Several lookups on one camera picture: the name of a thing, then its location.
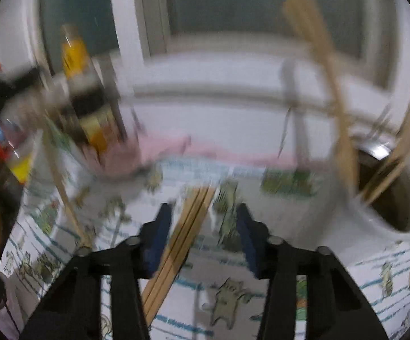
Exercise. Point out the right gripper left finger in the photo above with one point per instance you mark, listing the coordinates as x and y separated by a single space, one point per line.
71 308

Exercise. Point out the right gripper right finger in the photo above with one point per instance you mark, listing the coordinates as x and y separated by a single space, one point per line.
335 306

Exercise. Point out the wooden chopstick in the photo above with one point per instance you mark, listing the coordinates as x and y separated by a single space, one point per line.
50 153
171 254
192 216
178 254

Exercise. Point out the large clear oil bottle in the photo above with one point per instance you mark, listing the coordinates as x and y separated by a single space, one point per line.
17 127

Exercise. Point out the cat pattern table cloth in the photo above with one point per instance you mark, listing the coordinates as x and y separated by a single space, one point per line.
214 296

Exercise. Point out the white steel utensil cup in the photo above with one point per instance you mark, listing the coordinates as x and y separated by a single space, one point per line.
351 228

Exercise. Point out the dark soy sauce bottle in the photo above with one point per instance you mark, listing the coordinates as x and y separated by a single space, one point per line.
87 95

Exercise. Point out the pink cloth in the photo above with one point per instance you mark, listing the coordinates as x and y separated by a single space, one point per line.
142 150

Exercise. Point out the white framed window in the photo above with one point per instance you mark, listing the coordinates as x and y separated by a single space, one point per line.
363 31

